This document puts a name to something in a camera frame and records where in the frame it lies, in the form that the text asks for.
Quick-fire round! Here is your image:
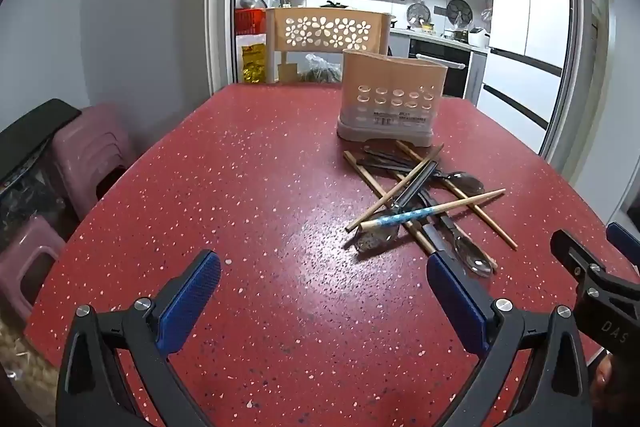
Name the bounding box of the black built-in oven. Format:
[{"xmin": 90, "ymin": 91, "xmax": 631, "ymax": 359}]
[{"xmin": 407, "ymin": 38, "xmax": 473, "ymax": 98}]

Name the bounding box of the beige plastic utensil holder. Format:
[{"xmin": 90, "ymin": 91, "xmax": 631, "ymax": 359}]
[{"xmin": 336, "ymin": 48, "xmax": 447, "ymax": 148}]

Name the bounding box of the dark patterned cloth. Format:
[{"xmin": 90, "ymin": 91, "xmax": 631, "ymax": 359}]
[{"xmin": 0, "ymin": 167, "xmax": 68, "ymax": 253}]

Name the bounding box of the red plastic basket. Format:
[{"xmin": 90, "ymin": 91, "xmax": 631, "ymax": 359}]
[{"xmin": 235, "ymin": 8, "xmax": 269, "ymax": 36}]

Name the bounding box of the black handled metal spoon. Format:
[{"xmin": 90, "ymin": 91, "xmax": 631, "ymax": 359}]
[{"xmin": 354, "ymin": 162, "xmax": 440, "ymax": 254}]

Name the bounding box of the dark round steamer rack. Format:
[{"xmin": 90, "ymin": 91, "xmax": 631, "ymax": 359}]
[{"xmin": 446, "ymin": 0, "xmax": 474, "ymax": 28}]

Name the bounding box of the yellow bag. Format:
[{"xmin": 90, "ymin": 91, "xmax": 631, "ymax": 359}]
[{"xmin": 241, "ymin": 44, "xmax": 268, "ymax": 84}]

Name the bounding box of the black handled table knife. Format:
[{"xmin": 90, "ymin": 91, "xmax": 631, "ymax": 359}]
[{"xmin": 417, "ymin": 189, "xmax": 456, "ymax": 263}]

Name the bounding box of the black cushion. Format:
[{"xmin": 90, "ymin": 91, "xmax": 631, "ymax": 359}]
[{"xmin": 0, "ymin": 98, "xmax": 82, "ymax": 188}]

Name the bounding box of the pink plastic stool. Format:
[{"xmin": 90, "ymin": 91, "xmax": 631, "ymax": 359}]
[
  {"xmin": 50, "ymin": 103, "xmax": 137, "ymax": 220},
  {"xmin": 0, "ymin": 216, "xmax": 67, "ymax": 323}
]

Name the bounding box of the woven straw mat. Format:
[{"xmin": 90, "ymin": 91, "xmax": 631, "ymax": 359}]
[{"xmin": 0, "ymin": 302, "xmax": 57, "ymax": 390}]

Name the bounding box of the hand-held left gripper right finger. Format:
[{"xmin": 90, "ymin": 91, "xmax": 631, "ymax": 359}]
[{"xmin": 426, "ymin": 252, "xmax": 593, "ymax": 427}]

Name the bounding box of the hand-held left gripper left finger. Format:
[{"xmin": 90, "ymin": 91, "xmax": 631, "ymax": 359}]
[{"xmin": 56, "ymin": 249, "xmax": 222, "ymax": 427}]

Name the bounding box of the white door frame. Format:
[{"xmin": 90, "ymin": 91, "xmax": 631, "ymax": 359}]
[{"xmin": 206, "ymin": 0, "xmax": 608, "ymax": 158}]

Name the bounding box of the beige flower cutout rack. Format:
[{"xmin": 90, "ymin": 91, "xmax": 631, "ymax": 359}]
[{"xmin": 265, "ymin": 7, "xmax": 397, "ymax": 84}]

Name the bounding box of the bag of green vegetables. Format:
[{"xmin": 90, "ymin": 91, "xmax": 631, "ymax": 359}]
[{"xmin": 300, "ymin": 54, "xmax": 346, "ymax": 84}]

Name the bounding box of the round metal strainer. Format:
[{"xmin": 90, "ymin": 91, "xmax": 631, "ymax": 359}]
[{"xmin": 406, "ymin": 3, "xmax": 431, "ymax": 28}]

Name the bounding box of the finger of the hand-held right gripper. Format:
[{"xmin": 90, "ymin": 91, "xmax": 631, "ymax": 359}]
[
  {"xmin": 606, "ymin": 222, "xmax": 640, "ymax": 269},
  {"xmin": 550, "ymin": 229, "xmax": 608, "ymax": 290}
]

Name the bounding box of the white refrigerator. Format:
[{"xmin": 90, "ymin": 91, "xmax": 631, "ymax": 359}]
[{"xmin": 477, "ymin": 0, "xmax": 572, "ymax": 144}]

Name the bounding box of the blue patterned wooden chopstick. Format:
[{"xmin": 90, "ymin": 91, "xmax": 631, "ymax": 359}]
[{"xmin": 359, "ymin": 188, "xmax": 507, "ymax": 232}]

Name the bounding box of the person's right hand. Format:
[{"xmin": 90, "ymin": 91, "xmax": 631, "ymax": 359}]
[{"xmin": 590, "ymin": 349, "xmax": 621, "ymax": 408}]

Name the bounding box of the dark chopstick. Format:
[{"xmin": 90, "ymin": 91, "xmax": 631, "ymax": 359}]
[
  {"xmin": 356, "ymin": 157, "xmax": 432, "ymax": 174},
  {"xmin": 364, "ymin": 148, "xmax": 426, "ymax": 164}
]

